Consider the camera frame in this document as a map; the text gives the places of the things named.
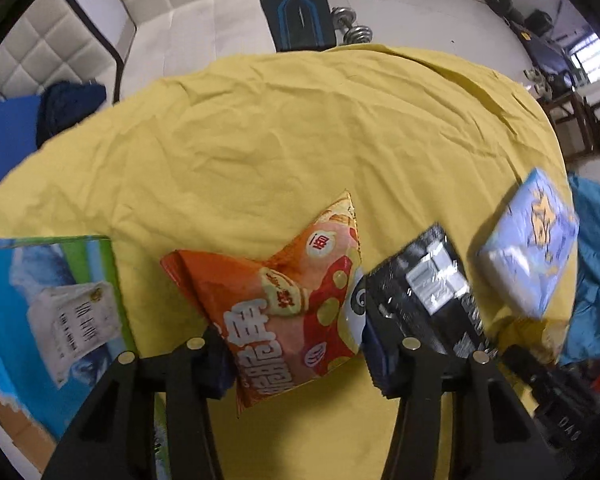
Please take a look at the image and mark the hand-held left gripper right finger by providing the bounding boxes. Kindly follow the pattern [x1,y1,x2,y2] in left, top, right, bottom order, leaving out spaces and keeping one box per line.
[361,304,563,480]

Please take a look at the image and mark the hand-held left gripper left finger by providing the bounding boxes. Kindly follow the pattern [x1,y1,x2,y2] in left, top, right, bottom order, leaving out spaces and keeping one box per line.
[42,327,238,480]

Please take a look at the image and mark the black snack packet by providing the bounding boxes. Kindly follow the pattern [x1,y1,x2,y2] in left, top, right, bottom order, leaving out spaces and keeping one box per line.
[355,222,498,361]

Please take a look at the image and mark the orange snack bag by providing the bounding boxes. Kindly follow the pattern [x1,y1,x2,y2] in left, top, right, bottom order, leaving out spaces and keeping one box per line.
[160,190,365,418]

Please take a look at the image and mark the light blue snack packet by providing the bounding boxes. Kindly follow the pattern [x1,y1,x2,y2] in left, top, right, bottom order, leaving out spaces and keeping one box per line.
[475,167,581,321]

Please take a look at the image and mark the blue and green cardboard box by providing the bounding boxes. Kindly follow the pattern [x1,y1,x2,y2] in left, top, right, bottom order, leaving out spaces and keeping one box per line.
[0,235,171,461]

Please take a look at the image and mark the yellow cloth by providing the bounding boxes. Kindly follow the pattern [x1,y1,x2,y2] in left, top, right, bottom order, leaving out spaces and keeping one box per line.
[0,42,581,480]

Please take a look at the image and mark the wooden chair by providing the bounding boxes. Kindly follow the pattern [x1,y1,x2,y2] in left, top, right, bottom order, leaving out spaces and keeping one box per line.
[540,80,600,161]

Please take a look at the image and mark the dark blue cloth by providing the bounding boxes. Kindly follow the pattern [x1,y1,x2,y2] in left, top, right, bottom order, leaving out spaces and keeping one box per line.
[36,81,108,148]

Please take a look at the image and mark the blue cushion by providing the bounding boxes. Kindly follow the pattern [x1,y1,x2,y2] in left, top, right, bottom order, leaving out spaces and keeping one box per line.
[0,95,45,198]

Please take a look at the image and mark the chrome dumbbell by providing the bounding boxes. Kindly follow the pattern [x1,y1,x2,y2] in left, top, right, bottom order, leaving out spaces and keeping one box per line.
[330,6,374,46]

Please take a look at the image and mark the window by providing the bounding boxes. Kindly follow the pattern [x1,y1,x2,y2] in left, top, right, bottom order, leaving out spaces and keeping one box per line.
[570,32,600,86]

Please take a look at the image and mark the white quilted sofa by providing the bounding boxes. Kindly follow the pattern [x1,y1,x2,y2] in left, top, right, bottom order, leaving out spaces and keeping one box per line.
[0,0,281,106]

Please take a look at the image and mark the dark weight bench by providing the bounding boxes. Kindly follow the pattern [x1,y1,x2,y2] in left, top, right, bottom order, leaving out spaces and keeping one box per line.
[510,7,581,81]

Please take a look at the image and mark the black mat with blue lines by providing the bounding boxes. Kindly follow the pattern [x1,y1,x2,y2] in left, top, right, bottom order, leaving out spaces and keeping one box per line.
[254,0,337,52]

